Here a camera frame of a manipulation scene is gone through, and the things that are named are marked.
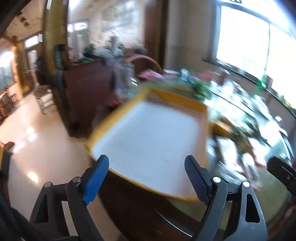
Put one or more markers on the yellow cardboard box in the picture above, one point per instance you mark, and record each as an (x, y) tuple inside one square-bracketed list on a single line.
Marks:
[(150, 139)]

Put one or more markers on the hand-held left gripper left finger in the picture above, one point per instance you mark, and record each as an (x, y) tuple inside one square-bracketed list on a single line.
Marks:
[(97, 178)]

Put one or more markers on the pink cloth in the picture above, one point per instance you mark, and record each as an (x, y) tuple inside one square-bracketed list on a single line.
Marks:
[(150, 74)]

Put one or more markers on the stack of white stools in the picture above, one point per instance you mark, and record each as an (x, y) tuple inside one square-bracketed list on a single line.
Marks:
[(45, 99)]

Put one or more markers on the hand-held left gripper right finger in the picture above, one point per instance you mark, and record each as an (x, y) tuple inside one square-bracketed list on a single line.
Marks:
[(196, 178)]

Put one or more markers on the wooden pillar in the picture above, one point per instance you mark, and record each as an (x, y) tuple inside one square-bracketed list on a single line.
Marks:
[(55, 34)]

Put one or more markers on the bright window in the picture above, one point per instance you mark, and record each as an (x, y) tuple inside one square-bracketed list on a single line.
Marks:
[(242, 34)]

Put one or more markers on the round glass-top table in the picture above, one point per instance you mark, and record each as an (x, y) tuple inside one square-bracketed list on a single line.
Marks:
[(138, 215)]

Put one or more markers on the pink and yellow hula hoop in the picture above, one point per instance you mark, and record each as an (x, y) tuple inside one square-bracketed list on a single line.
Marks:
[(144, 57)]

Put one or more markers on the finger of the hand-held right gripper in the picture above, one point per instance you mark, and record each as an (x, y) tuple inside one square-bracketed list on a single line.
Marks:
[(284, 173)]

